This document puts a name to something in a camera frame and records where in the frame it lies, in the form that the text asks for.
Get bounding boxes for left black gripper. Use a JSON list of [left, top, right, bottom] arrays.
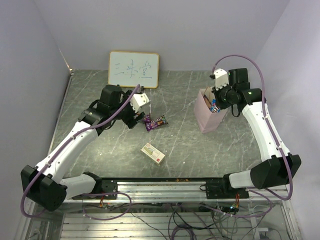
[[110, 90, 146, 129]]

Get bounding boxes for blue cookie bar wrapper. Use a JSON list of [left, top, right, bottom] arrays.
[[209, 99, 220, 113]]

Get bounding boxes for pink paper bag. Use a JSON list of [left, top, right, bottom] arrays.
[[194, 87, 227, 134]]

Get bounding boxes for brown purple M&M's pack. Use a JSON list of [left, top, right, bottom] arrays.
[[142, 114, 151, 124]]

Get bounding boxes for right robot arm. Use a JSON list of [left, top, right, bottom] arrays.
[[210, 68, 302, 201]]

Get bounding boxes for white green small box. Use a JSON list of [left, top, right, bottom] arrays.
[[141, 143, 165, 165]]

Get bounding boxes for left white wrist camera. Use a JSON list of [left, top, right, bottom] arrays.
[[130, 93, 150, 113]]

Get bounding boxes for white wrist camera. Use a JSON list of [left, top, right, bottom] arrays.
[[210, 68, 229, 91], [130, 93, 150, 113]]

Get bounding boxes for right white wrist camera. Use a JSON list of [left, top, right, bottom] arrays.
[[210, 68, 229, 91]]

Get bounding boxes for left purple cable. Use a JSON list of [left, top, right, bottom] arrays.
[[19, 83, 142, 218]]

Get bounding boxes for purple cable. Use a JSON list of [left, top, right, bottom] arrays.
[[211, 54, 294, 202], [19, 83, 142, 218]]

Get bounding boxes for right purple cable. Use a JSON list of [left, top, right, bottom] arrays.
[[211, 54, 294, 202]]

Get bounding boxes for white board with yellow frame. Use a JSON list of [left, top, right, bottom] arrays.
[[108, 50, 160, 89]]

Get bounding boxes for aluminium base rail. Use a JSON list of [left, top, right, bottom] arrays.
[[26, 178, 292, 203]]

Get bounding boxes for loose floor cables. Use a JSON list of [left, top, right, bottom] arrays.
[[82, 191, 273, 240]]

